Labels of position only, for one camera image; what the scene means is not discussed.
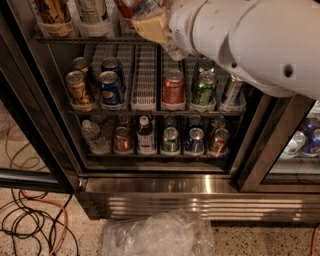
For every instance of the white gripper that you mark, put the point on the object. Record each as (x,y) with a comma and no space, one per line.
(181,25)

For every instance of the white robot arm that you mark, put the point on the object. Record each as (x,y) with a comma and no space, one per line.
(273,45)

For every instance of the red can middle shelf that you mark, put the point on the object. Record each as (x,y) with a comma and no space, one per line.
(173,87)

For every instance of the white can top shelf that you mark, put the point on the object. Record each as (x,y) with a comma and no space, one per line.
(92,11)

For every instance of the stainless steel display fridge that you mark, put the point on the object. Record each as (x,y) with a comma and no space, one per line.
(128,185)

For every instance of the gold can top shelf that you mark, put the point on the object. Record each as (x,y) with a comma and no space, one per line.
(53,11)

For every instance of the dark juice bottle white cap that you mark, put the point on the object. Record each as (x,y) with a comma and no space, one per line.
(145,135)

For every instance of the clear water bottle bottom shelf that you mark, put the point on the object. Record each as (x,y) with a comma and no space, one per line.
(94,138)

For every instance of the open fridge door left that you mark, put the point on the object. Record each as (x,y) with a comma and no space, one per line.
(32,157)

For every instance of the glass fridge door right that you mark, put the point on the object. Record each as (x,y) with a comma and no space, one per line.
(274,123)

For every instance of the blue pepsi can back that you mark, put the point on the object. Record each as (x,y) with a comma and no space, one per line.
(114,64)

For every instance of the blue pepsi can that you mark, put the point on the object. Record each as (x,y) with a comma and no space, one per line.
(111,88)
(114,64)

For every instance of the green can middle back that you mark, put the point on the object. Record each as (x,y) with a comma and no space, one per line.
(203,64)

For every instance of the green can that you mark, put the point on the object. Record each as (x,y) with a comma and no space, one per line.
(170,140)
(203,64)
(204,88)

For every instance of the blue pepsi can front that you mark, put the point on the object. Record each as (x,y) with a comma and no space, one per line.
(111,88)

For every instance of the green can middle front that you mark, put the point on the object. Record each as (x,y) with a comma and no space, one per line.
(204,88)

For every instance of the gold can middle back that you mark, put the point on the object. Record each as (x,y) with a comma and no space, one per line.
(81,64)

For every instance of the gold can middle front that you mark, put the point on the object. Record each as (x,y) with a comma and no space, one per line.
(78,87)

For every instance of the silver tilted can middle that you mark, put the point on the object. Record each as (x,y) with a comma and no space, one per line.
(232,90)

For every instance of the blue can bottom back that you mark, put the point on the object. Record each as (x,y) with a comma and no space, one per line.
(194,121)

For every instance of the copper can bottom back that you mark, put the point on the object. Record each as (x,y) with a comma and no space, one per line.
(216,122)

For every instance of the copper can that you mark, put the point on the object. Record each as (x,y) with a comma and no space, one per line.
(219,140)
(216,122)

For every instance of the green can bottom front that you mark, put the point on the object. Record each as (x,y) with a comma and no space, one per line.
(170,140)

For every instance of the orange can bottom front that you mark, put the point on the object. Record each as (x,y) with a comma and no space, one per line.
(122,139)

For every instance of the blue can bottom front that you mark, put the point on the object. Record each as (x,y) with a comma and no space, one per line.
(195,141)

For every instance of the copper can bottom front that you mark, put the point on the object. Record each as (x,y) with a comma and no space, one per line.
(219,140)

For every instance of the white can behind right door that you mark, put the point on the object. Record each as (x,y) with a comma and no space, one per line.
(294,145)

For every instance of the blue can behind right door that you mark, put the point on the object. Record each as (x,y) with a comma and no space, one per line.
(311,130)

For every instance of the crumpled clear plastic bag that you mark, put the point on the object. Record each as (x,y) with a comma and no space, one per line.
(173,233)

